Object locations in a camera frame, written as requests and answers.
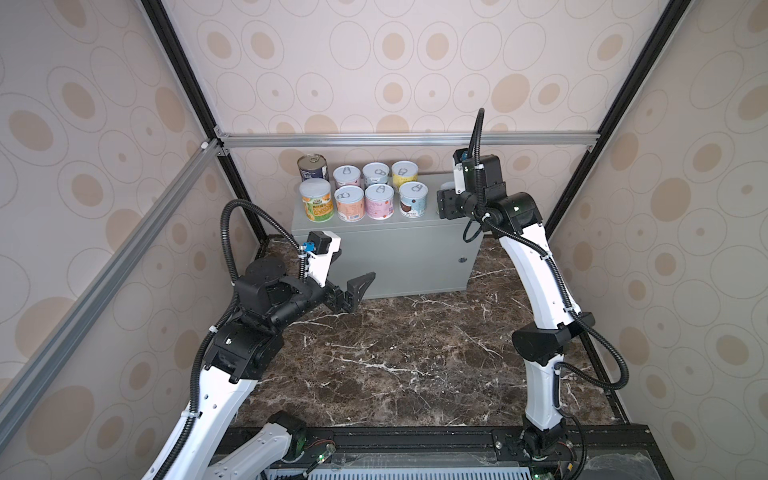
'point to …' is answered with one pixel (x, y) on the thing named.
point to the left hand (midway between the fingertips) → (363, 265)
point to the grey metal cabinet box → (418, 255)
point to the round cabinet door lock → (462, 260)
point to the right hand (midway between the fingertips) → (453, 193)
